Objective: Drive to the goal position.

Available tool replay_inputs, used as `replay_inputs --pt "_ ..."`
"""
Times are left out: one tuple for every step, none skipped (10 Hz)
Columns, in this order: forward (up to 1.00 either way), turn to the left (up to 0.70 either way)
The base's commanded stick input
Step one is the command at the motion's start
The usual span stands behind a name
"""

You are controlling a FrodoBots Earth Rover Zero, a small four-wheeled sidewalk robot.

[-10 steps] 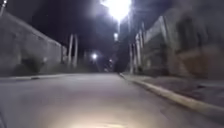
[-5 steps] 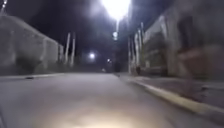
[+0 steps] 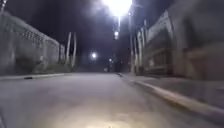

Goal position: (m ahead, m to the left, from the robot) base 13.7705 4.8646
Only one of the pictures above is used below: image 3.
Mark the low pale kerb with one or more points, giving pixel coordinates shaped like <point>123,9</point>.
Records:
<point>36,76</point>

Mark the pale raised kerb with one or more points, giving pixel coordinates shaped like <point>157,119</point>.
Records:
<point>173,97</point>

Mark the pair of pale poles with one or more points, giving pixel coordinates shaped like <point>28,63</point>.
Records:
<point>68,50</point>

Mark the long grey wall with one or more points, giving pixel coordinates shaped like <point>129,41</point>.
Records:
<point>23,46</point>

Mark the grey pavement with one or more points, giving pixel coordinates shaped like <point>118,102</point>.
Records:
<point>193,87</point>

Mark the building with barred gate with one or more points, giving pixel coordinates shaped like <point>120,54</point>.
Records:
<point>186,43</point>

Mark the street lamp pole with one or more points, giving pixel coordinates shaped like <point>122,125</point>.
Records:
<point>116,35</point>

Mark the grey asphalt road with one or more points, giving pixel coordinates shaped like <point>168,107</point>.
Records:
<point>83,100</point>

